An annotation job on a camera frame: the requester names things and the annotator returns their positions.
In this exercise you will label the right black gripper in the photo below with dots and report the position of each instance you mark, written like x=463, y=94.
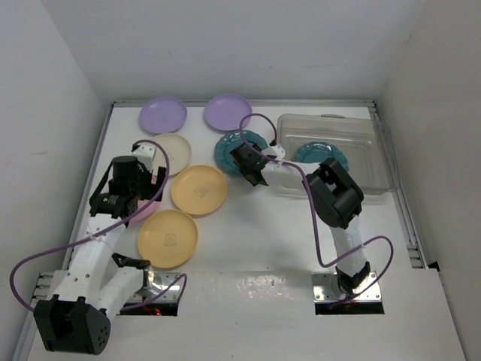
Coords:
x=257, y=149

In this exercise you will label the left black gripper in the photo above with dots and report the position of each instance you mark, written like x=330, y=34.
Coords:
x=150, y=190

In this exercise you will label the teal scalloped plate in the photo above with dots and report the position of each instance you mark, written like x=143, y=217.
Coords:
x=319, y=151
x=229, y=142

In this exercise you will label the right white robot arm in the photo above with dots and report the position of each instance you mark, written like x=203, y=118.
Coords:
x=333, y=197

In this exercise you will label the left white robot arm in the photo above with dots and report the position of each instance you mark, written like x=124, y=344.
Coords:
x=77, y=317

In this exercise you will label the clear plastic bin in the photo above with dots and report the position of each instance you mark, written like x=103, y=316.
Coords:
x=365, y=144

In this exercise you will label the cream plate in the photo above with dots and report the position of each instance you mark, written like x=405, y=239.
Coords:
x=178, y=150

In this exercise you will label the pink plate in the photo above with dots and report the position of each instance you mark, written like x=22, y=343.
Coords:
x=144, y=210

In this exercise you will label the far yellow plate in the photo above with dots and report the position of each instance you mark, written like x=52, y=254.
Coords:
x=199, y=190

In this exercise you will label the yellow plate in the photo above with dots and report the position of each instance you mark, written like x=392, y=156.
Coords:
x=168, y=239
x=199, y=190

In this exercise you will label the left purple plate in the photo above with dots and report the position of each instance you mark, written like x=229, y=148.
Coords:
x=163, y=115

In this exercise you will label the purple plate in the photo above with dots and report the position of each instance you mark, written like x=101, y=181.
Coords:
x=224, y=112
x=163, y=115

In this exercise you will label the right purple plate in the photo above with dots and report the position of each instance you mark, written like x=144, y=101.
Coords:
x=224, y=112

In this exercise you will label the near yellow plate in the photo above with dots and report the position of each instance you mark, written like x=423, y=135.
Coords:
x=168, y=239

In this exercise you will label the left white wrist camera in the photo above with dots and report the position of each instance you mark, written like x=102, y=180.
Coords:
x=145, y=153

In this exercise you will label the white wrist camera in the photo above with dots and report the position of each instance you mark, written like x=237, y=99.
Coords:
x=145, y=153
x=275, y=152

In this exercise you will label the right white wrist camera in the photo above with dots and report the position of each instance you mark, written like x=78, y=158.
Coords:
x=275, y=152

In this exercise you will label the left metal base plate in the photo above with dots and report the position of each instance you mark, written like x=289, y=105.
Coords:
x=161, y=287

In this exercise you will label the metal base plate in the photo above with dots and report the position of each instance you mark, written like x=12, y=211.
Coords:
x=161, y=287
x=326, y=289

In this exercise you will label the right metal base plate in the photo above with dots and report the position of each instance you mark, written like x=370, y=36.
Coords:
x=326, y=289

